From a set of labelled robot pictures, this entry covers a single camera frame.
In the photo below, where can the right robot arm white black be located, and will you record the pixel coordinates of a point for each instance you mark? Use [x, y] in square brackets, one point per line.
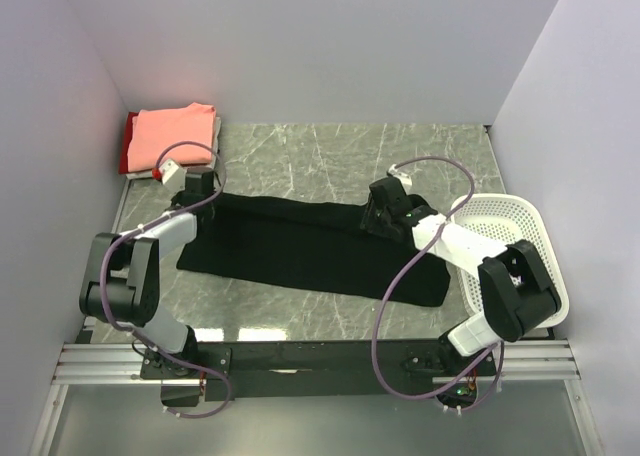
[498, 244]

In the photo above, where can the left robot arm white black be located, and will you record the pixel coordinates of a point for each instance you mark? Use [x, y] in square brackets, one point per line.
[121, 283]

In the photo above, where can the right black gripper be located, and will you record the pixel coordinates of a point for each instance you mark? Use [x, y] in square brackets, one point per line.
[368, 220]

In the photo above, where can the white perforated plastic basket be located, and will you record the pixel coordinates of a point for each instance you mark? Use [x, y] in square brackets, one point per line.
[508, 219]

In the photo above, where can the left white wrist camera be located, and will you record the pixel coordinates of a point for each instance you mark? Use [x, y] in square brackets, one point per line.
[171, 175]

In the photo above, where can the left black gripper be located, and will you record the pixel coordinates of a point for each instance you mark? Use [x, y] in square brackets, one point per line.
[177, 198]

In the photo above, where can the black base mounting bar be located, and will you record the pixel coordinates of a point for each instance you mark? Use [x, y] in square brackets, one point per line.
[306, 368]

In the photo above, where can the black t shirt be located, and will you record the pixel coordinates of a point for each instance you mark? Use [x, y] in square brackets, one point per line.
[308, 246]

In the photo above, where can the aluminium rail frame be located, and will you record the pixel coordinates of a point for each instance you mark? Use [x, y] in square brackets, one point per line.
[99, 405]

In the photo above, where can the pink folded t shirt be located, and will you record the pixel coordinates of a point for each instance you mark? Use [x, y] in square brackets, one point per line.
[155, 130]

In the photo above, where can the red folded t shirt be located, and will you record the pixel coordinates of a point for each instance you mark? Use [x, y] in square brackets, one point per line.
[123, 167]

